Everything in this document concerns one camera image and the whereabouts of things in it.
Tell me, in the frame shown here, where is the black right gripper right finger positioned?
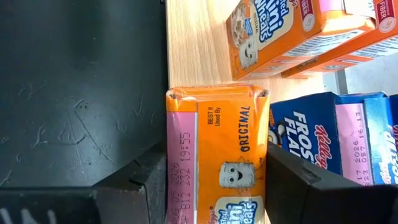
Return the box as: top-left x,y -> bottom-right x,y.
266,142 -> 323,224

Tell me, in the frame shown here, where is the orange Mini Wheats cereal box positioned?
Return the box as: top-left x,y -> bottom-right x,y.
281,0 -> 398,79
165,83 -> 271,224
226,0 -> 377,81

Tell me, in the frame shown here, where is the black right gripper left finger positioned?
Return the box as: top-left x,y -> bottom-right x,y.
93,143 -> 167,224

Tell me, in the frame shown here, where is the black table mat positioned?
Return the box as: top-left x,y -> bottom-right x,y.
0,0 -> 169,190

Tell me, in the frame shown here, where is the blue Frosted Flakes cereal box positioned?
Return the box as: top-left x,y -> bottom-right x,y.
268,91 -> 391,187
387,94 -> 398,186

